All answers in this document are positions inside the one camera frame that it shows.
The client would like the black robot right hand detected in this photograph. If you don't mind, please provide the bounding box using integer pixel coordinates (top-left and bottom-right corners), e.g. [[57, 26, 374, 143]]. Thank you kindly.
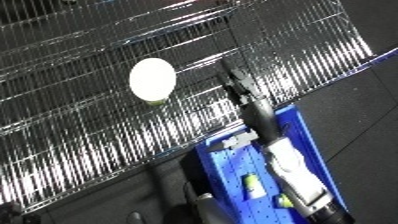
[[216, 59, 281, 143]]

